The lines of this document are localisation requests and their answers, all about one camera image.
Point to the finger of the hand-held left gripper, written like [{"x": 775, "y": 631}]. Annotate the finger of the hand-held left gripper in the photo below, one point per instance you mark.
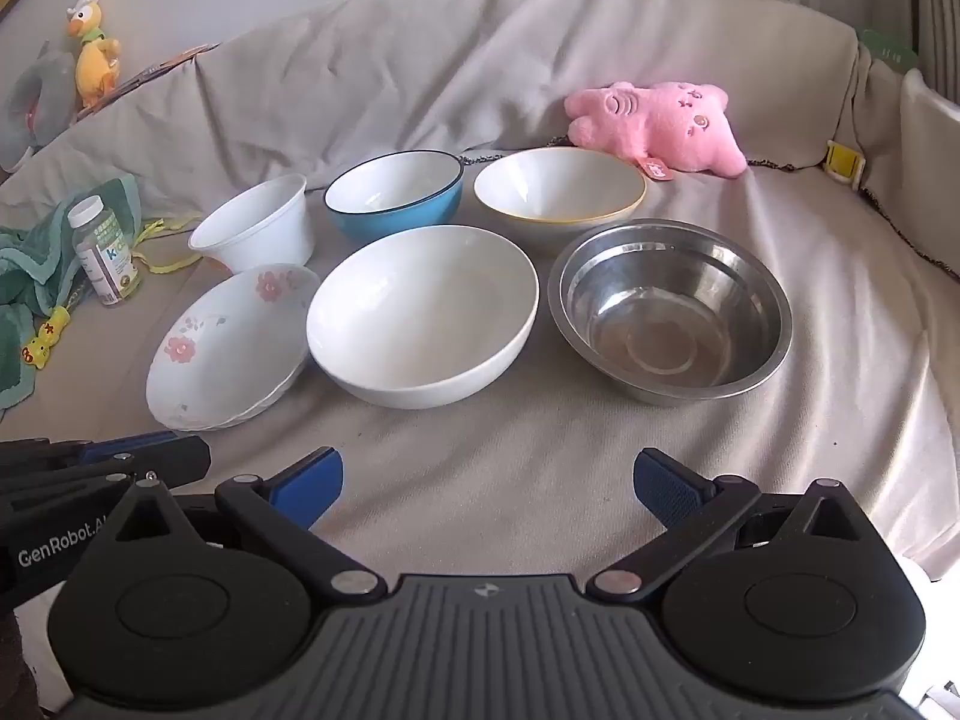
[
  {"x": 124, "y": 446},
  {"x": 176, "y": 461}
]

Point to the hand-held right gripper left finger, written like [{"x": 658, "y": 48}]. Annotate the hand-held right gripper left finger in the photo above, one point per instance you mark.
[{"x": 311, "y": 481}]

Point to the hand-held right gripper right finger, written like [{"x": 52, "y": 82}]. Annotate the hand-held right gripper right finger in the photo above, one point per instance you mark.
[{"x": 664, "y": 487}]

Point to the white floral plate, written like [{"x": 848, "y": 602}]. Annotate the white floral plate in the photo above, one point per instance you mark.
[{"x": 225, "y": 360}]

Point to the yellow toy clip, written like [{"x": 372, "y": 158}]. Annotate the yellow toy clip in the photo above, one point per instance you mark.
[{"x": 46, "y": 337}]

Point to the stainless steel bowl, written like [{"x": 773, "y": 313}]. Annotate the stainless steel bowl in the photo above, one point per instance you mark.
[{"x": 667, "y": 315}]

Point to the clear supplement bottle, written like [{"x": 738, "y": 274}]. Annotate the clear supplement bottle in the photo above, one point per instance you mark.
[{"x": 101, "y": 255}]

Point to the large white bowl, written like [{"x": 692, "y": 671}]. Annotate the large white bowl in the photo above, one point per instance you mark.
[{"x": 420, "y": 315}]

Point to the green towel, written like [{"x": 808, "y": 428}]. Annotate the green towel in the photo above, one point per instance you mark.
[{"x": 22, "y": 255}]

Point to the blue bowl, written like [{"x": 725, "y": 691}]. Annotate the blue bowl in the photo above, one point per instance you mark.
[{"x": 390, "y": 187}]

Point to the white bowl with yellow rim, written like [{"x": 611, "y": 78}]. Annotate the white bowl with yellow rim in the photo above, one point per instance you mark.
[{"x": 555, "y": 187}]

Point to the pink plush toy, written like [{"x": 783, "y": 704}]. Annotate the pink plush toy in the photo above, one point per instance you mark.
[{"x": 660, "y": 124}]

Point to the yellow and white clip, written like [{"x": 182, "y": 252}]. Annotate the yellow and white clip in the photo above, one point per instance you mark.
[{"x": 841, "y": 160}]

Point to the yellow duck plush toy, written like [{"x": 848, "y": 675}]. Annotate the yellow duck plush toy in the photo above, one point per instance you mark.
[{"x": 94, "y": 60}]

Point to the beige sofa cover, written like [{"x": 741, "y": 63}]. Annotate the beige sofa cover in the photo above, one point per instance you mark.
[{"x": 465, "y": 75}]

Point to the white cushion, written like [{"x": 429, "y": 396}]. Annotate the white cushion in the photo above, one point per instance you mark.
[{"x": 934, "y": 135}]

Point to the green card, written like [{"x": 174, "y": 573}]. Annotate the green card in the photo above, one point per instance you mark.
[{"x": 889, "y": 52}]

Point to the striped curtain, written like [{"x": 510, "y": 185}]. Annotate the striped curtain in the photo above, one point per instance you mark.
[{"x": 937, "y": 7}]

